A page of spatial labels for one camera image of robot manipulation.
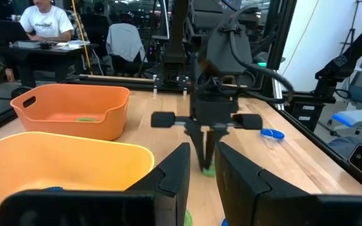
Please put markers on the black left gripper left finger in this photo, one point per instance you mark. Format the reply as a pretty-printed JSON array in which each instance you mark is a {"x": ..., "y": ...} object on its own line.
[{"x": 105, "y": 207}]

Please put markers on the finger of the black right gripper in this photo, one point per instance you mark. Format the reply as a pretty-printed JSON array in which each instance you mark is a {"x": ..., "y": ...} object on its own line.
[
  {"x": 199, "y": 141},
  {"x": 215, "y": 141}
]

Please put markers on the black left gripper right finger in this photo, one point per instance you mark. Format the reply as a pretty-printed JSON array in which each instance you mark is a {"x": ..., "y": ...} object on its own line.
[{"x": 278, "y": 207}]

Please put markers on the green coil wristband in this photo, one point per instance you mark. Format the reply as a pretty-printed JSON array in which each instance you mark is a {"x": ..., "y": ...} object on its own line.
[
  {"x": 210, "y": 172},
  {"x": 86, "y": 119},
  {"x": 188, "y": 219}
]

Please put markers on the blue coil wristband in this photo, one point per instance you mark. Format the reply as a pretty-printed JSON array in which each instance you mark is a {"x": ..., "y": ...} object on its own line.
[
  {"x": 52, "y": 188},
  {"x": 224, "y": 223},
  {"x": 272, "y": 134}
]

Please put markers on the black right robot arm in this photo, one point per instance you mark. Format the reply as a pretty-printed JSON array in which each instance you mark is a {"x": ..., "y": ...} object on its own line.
[{"x": 176, "y": 31}]

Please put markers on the yellow plastic bin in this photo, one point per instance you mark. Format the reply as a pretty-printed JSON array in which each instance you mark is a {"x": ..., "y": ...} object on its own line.
[{"x": 58, "y": 163}]

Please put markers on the black box with white labels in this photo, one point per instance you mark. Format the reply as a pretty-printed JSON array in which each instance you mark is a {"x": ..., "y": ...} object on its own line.
[{"x": 313, "y": 124}]

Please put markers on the orange plastic bin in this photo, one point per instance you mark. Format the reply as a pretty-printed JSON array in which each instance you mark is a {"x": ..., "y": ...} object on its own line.
[{"x": 74, "y": 100}]

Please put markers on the grey jacket on chair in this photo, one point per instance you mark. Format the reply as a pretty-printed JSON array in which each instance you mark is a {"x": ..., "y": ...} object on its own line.
[{"x": 124, "y": 40}]

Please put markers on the grey office chair blue armrest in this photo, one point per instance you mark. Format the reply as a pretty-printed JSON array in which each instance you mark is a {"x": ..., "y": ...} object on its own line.
[{"x": 357, "y": 117}]

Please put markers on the yellow pole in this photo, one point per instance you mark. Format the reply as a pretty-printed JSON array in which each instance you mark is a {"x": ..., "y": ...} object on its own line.
[{"x": 82, "y": 37}]

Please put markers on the white papers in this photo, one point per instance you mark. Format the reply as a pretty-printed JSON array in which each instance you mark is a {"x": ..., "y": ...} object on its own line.
[{"x": 72, "y": 45}]

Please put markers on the black tripod stand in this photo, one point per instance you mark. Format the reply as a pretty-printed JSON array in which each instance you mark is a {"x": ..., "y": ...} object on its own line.
[{"x": 352, "y": 31}]

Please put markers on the black desk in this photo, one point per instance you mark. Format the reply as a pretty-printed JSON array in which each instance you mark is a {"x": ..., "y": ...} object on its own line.
[{"x": 42, "y": 51}]

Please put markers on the person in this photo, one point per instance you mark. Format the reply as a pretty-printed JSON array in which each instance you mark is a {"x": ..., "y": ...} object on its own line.
[{"x": 47, "y": 23}]

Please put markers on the black laptop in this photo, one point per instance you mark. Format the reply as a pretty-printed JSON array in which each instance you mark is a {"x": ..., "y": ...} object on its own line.
[{"x": 2, "y": 31}]

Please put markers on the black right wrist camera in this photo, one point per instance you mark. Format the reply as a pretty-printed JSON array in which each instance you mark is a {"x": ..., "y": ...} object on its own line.
[{"x": 222, "y": 50}]

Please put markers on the black diagonal frame strut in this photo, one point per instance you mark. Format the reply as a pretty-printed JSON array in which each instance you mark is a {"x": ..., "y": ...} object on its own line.
[{"x": 281, "y": 37}]

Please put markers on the black aluminium table frame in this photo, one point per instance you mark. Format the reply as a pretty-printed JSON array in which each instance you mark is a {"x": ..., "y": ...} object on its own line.
[{"x": 112, "y": 85}]

